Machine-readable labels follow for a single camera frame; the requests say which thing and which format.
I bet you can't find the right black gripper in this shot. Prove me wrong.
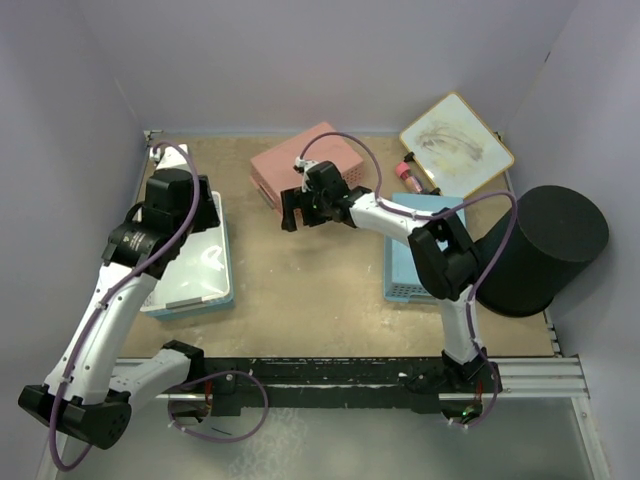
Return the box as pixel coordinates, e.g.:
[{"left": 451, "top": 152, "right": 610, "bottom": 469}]
[{"left": 281, "top": 186, "right": 331, "bottom": 233}]

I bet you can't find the pink perforated basket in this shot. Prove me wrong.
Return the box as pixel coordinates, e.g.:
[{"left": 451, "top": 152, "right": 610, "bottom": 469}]
[{"left": 250, "top": 122, "right": 364, "bottom": 214}]

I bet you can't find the large black bucket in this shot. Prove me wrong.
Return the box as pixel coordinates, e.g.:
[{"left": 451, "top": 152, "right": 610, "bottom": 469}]
[{"left": 476, "top": 185, "right": 609, "bottom": 317}]

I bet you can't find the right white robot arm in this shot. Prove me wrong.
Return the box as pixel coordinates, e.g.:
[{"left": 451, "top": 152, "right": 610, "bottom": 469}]
[{"left": 281, "top": 157, "right": 501, "bottom": 393}]

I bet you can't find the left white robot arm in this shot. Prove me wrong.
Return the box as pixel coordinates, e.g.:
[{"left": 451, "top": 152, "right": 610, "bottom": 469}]
[{"left": 18, "top": 168, "right": 221, "bottom": 450}]

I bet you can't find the pink-capped glitter bottle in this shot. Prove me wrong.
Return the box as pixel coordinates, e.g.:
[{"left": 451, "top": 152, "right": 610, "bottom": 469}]
[{"left": 395, "top": 162, "right": 424, "bottom": 194}]

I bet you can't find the yellow-framed whiteboard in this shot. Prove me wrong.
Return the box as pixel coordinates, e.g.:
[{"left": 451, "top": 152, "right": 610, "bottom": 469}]
[{"left": 399, "top": 92, "right": 515, "bottom": 199}]

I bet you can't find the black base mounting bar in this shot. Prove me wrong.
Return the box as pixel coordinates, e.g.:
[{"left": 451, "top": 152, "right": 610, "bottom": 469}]
[{"left": 163, "top": 340, "right": 502, "bottom": 417}]

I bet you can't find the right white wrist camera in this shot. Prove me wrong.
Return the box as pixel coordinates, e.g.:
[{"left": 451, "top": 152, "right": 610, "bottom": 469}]
[{"left": 294, "top": 156, "right": 318, "bottom": 175}]

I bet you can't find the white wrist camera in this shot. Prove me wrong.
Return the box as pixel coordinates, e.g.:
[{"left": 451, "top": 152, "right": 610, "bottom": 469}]
[
  {"left": 294, "top": 156, "right": 318, "bottom": 175},
  {"left": 149, "top": 146, "right": 190, "bottom": 172}
]

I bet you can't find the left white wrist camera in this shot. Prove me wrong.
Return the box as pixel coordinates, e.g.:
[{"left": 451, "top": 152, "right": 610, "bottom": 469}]
[{"left": 149, "top": 146, "right": 190, "bottom": 172}]

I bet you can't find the base left purple cable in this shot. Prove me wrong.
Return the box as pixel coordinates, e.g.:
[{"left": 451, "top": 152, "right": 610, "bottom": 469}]
[{"left": 166, "top": 369, "right": 269, "bottom": 445}]

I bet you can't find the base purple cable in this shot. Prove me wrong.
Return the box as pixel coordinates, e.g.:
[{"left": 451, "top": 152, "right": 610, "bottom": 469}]
[
  {"left": 445, "top": 384, "right": 501, "bottom": 431},
  {"left": 166, "top": 369, "right": 269, "bottom": 445}
]

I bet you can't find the base right purple cable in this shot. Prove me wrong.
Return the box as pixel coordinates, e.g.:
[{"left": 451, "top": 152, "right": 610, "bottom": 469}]
[{"left": 445, "top": 384, "right": 501, "bottom": 431}]

